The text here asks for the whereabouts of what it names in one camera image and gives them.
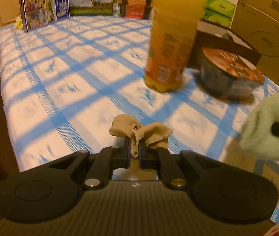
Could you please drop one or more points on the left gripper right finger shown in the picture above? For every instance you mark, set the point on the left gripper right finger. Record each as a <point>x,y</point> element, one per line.
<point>165,164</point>

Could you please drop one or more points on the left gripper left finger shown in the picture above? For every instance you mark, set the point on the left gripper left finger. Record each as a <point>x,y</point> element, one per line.
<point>102,165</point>

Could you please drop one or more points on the beige stocking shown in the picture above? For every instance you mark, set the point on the beige stocking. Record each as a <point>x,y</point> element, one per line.
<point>155,134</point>

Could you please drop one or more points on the green microfibre cloth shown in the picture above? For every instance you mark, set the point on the green microfibre cloth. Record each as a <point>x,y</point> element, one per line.
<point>256,136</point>

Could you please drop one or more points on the black instant rice bowl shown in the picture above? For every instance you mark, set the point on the black instant rice bowl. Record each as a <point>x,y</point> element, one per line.
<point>228,75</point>

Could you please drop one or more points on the blue checked bed sheet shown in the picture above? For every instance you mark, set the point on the blue checked bed sheet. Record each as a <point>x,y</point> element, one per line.
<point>63,84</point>

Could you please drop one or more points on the large cardboard box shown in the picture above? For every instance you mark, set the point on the large cardboard box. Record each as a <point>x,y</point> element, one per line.
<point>257,22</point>

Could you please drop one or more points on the brown open storage box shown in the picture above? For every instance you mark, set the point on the brown open storage box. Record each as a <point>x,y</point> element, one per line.
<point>210,35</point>

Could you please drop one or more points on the green tissue pack bundle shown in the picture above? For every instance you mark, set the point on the green tissue pack bundle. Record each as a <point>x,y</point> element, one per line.
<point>219,11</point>

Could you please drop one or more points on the orange juice bottle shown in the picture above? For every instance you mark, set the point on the orange juice bottle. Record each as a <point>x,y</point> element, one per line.
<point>174,28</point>

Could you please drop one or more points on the stacked orange snack boxes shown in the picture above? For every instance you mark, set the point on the stacked orange snack boxes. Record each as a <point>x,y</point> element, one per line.
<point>136,9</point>

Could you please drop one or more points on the blue milk carton box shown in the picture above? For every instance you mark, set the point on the blue milk carton box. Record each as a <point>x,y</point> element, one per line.
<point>39,13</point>

